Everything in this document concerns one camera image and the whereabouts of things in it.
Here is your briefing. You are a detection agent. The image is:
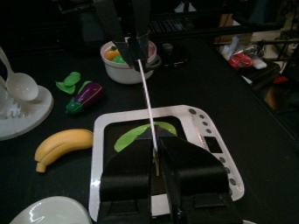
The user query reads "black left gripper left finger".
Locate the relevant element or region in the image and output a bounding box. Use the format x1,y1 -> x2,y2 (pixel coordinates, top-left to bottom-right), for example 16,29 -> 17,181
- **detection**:
97,128 -> 155,224

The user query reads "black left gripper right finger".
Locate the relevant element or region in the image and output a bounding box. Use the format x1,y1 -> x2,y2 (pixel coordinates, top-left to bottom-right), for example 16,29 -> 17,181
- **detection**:
157,126 -> 244,224

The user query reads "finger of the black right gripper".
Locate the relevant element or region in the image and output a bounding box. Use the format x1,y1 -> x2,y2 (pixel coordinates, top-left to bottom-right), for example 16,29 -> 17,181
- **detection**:
92,0 -> 136,65
129,0 -> 152,65

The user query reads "green toy starfruit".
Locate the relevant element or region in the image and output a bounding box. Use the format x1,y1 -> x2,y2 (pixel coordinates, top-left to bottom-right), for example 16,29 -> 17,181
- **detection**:
113,121 -> 179,153

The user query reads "orange toy vegetable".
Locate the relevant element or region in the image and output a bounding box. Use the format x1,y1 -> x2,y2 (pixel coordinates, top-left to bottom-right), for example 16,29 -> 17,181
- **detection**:
105,47 -> 121,61

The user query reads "green toy vegetable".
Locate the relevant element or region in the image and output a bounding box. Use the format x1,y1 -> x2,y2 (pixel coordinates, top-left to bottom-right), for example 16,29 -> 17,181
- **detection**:
111,55 -> 128,65

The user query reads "black toy shaker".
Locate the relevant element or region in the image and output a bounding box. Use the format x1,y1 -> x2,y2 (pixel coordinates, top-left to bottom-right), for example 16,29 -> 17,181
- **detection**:
160,43 -> 191,70

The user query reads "white toy pot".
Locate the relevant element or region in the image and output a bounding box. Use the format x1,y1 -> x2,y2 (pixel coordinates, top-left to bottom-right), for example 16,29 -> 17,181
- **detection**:
99,39 -> 163,86

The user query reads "yellow toy banana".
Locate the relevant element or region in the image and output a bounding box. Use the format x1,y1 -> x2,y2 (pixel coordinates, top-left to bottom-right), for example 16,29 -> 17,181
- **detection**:
33,129 -> 95,174

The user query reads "green toy leaf piece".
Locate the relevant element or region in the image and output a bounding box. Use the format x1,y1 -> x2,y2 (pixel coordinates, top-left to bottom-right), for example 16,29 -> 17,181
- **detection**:
55,80 -> 77,96
63,71 -> 83,88

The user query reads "white toy cooktop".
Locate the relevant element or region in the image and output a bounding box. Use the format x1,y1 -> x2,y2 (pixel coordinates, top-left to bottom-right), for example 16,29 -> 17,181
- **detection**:
88,104 -> 246,223

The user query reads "purple toy eggplant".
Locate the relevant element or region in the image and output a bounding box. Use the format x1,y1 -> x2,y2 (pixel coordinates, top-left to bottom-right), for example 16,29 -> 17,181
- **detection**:
64,80 -> 105,115

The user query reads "red bag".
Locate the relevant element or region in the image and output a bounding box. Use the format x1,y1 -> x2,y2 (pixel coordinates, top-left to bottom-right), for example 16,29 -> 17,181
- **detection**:
228,52 -> 255,70

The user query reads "white toy spoon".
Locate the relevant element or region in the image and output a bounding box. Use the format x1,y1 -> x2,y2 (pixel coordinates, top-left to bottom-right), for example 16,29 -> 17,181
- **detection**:
0,46 -> 40,102

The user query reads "white utensil rack stand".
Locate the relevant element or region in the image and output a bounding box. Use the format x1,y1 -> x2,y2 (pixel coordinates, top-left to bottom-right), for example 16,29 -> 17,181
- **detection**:
0,84 -> 55,142

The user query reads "white toy fork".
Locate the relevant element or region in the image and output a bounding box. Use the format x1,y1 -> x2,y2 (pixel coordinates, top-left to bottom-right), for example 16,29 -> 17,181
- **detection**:
0,87 -> 24,119

